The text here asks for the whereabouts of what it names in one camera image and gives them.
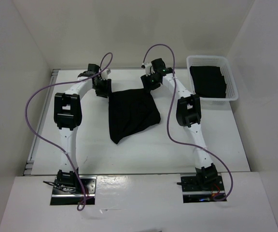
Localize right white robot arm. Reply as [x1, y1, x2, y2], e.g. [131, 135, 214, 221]
[141, 58, 218, 190]

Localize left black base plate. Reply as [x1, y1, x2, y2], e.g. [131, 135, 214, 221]
[43, 176, 97, 205]

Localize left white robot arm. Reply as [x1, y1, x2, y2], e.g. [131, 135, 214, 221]
[54, 64, 111, 193]

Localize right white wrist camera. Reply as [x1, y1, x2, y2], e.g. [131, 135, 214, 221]
[141, 62, 153, 75]

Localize black skirt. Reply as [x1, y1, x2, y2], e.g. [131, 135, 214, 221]
[109, 88, 161, 144]

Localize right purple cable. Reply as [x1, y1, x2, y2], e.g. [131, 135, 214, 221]
[142, 43, 234, 202]

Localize black folded skirts stack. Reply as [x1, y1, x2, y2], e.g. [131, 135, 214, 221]
[190, 66, 227, 98]

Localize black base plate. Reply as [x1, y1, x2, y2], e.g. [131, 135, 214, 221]
[43, 176, 97, 205]
[177, 175, 225, 203]

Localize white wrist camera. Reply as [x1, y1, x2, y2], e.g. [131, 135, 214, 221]
[100, 68, 111, 80]
[141, 62, 153, 75]

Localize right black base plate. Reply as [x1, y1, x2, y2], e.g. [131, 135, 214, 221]
[177, 175, 225, 203]

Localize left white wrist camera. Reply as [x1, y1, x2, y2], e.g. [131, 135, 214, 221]
[100, 68, 111, 80]

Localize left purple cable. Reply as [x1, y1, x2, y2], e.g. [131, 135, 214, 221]
[25, 52, 113, 211]

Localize purple cable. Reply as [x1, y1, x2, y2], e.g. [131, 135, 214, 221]
[25, 52, 113, 211]
[142, 43, 234, 202]

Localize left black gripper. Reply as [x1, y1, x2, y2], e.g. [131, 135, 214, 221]
[93, 78, 113, 98]

